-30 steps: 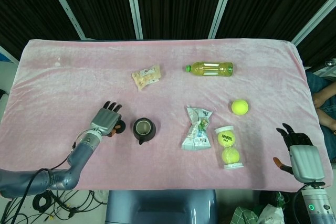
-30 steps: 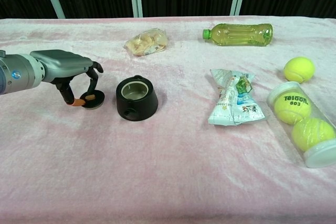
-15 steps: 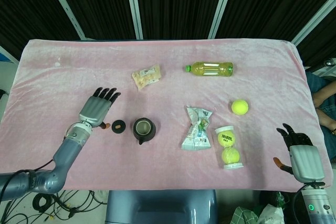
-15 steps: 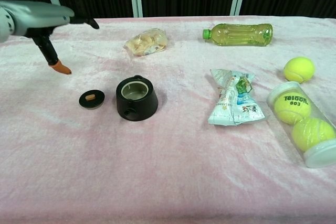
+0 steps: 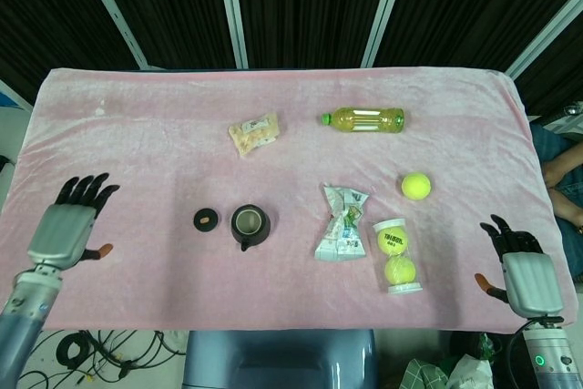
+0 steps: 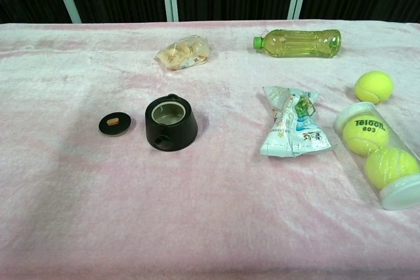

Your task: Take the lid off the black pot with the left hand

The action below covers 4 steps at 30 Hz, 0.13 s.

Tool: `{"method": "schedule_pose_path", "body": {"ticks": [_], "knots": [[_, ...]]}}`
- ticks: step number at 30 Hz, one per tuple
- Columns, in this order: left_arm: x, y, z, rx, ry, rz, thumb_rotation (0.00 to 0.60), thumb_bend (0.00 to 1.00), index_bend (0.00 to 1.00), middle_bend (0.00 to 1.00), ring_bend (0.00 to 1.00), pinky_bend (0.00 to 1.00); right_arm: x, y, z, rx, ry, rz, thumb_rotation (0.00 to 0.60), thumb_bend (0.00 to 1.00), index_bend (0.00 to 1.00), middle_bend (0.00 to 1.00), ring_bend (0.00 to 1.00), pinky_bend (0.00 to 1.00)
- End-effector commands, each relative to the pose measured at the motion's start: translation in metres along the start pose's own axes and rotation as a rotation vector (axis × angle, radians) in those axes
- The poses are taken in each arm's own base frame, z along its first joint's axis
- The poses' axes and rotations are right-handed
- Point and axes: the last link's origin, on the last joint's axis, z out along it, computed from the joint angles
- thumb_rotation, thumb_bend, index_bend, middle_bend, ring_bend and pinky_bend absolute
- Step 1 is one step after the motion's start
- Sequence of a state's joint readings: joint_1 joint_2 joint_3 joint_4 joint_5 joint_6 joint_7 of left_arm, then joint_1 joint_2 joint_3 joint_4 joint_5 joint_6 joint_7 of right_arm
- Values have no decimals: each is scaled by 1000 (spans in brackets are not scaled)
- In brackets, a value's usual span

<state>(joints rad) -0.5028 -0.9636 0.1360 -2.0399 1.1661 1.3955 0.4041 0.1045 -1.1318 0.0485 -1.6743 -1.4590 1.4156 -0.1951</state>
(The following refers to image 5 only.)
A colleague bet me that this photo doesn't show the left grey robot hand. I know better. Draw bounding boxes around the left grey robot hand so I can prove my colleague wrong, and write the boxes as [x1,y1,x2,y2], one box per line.
[26,172,121,272]

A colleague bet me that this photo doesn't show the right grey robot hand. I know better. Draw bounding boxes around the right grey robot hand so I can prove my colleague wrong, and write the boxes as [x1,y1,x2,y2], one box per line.
[474,213,567,318]

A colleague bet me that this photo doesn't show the black teapot lid orange knob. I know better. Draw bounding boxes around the black teapot lid orange knob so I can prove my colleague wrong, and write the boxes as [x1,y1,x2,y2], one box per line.
[192,208,220,232]

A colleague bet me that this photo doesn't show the black teapot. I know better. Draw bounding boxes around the black teapot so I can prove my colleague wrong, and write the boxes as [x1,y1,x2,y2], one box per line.
[230,203,271,254]

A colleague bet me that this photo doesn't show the white plastic bag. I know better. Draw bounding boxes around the white plastic bag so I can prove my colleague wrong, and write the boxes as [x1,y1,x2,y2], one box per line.
[445,351,496,389]

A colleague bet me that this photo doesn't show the person in blue jeans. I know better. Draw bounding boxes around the person in blue jeans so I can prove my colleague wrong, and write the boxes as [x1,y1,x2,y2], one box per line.
[529,122,583,282]

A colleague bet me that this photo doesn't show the clear tennis ball tube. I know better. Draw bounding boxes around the clear tennis ball tube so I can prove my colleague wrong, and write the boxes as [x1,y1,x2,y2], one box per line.
[372,219,425,296]

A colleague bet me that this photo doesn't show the pink fleece table cloth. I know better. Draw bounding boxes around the pink fleece table cloth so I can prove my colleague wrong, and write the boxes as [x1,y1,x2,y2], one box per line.
[2,67,573,333]

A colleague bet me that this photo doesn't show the plain yellow tennis ball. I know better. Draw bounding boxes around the plain yellow tennis ball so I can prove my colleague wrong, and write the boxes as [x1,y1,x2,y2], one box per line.
[384,255,417,286]

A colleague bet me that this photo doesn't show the green checked bag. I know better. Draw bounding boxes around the green checked bag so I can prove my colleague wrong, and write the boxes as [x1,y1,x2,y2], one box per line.
[402,357,450,389]

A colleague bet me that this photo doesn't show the yellow tennis ball with print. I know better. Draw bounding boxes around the yellow tennis ball with print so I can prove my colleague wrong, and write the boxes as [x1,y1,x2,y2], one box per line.
[376,223,409,256]

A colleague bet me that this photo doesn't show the loose yellow tennis ball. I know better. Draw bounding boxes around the loose yellow tennis ball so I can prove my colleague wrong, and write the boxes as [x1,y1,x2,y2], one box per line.
[400,171,433,201]

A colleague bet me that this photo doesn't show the crumpled white snack package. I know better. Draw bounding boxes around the crumpled white snack package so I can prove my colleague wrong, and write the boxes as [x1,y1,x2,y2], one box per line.
[312,182,371,264]

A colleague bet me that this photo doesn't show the clear bag of crackers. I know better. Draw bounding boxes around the clear bag of crackers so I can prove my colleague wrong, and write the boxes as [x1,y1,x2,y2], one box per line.
[227,109,281,159]

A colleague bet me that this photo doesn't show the green tea plastic bottle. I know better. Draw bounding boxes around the green tea plastic bottle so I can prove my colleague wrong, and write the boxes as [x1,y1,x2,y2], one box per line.
[320,106,406,136]

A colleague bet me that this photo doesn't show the blue-grey robot torso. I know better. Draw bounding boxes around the blue-grey robot torso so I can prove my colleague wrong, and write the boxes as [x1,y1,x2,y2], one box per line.
[181,328,379,389]

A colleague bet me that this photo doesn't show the black pleated curtain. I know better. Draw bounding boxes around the black pleated curtain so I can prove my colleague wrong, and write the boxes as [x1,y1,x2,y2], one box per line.
[0,0,583,117]

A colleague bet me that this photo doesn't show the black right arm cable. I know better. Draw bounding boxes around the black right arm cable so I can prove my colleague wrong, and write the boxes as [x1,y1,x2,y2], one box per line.
[506,319,530,389]

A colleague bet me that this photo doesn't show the black coiled cable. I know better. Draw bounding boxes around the black coiled cable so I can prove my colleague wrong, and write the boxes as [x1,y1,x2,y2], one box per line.
[54,333,93,363]

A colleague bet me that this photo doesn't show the black floor cable tangle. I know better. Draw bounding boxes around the black floor cable tangle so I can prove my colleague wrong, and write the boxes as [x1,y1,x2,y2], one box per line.
[17,328,189,389]

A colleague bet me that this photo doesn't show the white frame post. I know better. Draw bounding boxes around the white frame post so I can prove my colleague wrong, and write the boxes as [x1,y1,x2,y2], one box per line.
[361,0,414,69]
[213,0,250,69]
[504,0,583,80]
[72,0,149,67]

